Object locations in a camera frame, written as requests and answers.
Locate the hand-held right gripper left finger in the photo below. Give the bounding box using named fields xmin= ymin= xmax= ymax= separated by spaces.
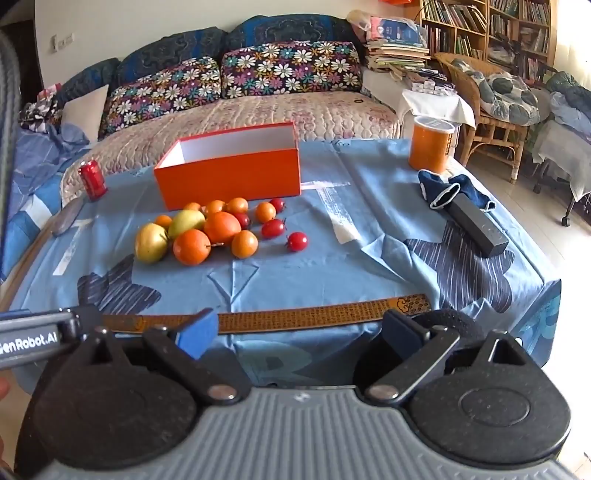
xmin=76 ymin=308 xmax=252 ymax=408

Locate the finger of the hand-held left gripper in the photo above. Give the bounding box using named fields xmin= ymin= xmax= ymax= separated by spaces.
xmin=59 ymin=305 xmax=102 ymax=344

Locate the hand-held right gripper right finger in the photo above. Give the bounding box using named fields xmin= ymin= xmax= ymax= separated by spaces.
xmin=355 ymin=310 xmax=532 ymax=408

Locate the yellow apple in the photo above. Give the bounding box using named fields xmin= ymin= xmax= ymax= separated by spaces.
xmin=135 ymin=222 xmax=169 ymax=264
xmin=167 ymin=209 xmax=206 ymax=240

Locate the orange cardboard box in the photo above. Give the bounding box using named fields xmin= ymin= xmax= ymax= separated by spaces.
xmin=153 ymin=122 xmax=302 ymax=211

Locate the blue patterned tablecloth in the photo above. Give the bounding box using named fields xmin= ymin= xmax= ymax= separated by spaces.
xmin=0 ymin=137 xmax=563 ymax=391

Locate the large orange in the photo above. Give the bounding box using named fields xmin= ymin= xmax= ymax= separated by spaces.
xmin=204 ymin=211 xmax=242 ymax=245
xmin=173 ymin=229 xmax=212 ymax=266

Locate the brown patterned belt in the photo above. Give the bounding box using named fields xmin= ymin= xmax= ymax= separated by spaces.
xmin=102 ymin=293 xmax=431 ymax=334

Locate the black rectangular box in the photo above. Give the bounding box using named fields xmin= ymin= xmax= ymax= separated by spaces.
xmin=445 ymin=196 xmax=509 ymax=257

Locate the red soda can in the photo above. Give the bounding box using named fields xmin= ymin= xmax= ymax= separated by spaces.
xmin=78 ymin=160 xmax=108 ymax=202

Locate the crumpled blue sheet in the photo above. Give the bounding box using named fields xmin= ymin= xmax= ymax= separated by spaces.
xmin=8 ymin=124 xmax=90 ymax=259

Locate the orange jar with white lid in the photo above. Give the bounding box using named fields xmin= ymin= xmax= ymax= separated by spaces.
xmin=408 ymin=115 xmax=456 ymax=174

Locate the white pillow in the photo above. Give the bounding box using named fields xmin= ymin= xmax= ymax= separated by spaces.
xmin=61 ymin=84 xmax=110 ymax=142

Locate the pile of patterned clothes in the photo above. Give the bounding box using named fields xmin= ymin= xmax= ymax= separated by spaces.
xmin=19 ymin=84 xmax=64 ymax=126

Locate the wicker armchair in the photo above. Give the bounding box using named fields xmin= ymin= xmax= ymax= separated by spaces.
xmin=433 ymin=52 xmax=533 ymax=184

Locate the white side table cloth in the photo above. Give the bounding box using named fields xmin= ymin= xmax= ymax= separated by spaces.
xmin=398 ymin=88 xmax=476 ymax=139

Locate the floral print cushion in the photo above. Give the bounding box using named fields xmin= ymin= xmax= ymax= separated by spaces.
xmin=99 ymin=56 xmax=223 ymax=136
xmin=220 ymin=41 xmax=363 ymax=99

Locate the dark blue patterned cushion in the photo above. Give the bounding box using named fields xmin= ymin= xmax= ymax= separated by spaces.
xmin=225 ymin=14 xmax=362 ymax=52
xmin=54 ymin=58 xmax=122 ymax=109
xmin=115 ymin=26 xmax=228 ymax=88

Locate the row of small white boxes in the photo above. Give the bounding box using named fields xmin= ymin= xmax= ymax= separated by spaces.
xmin=405 ymin=69 xmax=459 ymax=96

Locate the leaf print seat cushion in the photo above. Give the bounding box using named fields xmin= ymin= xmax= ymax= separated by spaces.
xmin=450 ymin=58 xmax=553 ymax=126

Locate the chair with grey bedding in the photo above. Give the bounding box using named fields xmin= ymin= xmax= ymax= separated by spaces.
xmin=530 ymin=71 xmax=591 ymax=228

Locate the stack of books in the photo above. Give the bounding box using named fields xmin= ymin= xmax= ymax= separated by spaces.
xmin=365 ymin=39 xmax=434 ymax=75

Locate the blue booklet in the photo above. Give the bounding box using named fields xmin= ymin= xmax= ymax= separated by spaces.
xmin=382 ymin=17 xmax=429 ymax=48

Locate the pink plastic bag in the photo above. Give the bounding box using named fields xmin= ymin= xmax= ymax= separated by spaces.
xmin=346 ymin=9 xmax=386 ymax=44

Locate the wooden bookshelf with books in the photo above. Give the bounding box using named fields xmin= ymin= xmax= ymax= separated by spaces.
xmin=419 ymin=0 xmax=557 ymax=85

